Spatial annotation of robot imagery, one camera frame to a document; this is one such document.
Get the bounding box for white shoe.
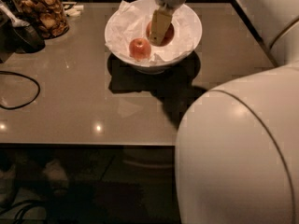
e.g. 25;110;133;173
0;165;16;208
43;160;69;197

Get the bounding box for glass jar of dried chips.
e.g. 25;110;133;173
12;0;69;39

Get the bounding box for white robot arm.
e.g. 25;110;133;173
175;0;299;224

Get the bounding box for white shoe right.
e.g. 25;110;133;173
43;160;69;197

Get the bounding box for black cables on floor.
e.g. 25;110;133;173
0;189;78;224

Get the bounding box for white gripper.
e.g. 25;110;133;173
149;0;187;47

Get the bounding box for small white items on table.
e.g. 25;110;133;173
64;4;84;17

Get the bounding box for red apple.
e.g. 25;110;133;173
129;38;151;61
146;22;175;47

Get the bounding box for black cable on table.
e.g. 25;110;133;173
0;70;42;111

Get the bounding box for white ceramic bowl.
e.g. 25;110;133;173
104;0;203;76

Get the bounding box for white shoe left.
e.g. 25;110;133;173
0;165;16;208

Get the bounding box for white spoon handle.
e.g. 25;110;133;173
0;0;30;27

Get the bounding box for white crumpled paper liner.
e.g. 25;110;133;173
105;0;196;67

